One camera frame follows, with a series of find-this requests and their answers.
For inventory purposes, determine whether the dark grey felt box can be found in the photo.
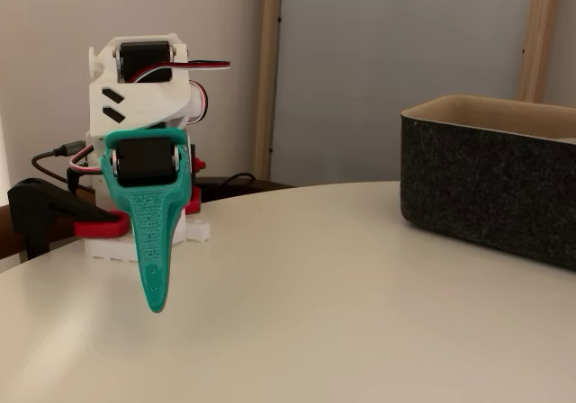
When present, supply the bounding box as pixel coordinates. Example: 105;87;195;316
400;94;576;272

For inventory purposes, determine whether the black clamp with red lever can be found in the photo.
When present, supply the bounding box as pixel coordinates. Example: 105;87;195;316
184;144;208;216

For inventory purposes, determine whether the black clamp with red pad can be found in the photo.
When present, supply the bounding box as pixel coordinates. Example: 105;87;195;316
7;176;132;261

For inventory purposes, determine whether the grey board panel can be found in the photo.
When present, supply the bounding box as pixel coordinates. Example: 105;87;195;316
268;0;536;188

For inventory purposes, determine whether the black power cable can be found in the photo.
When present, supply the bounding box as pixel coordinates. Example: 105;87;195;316
197;172;258;193

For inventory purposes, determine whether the black usb cable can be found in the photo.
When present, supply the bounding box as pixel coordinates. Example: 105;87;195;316
30;139;98;193

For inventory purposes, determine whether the red black servo wire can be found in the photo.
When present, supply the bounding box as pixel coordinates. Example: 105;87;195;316
67;58;233;173

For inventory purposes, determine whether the light wooden post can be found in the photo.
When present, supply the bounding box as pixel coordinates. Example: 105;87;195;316
515;0;564;103
251;0;285;183

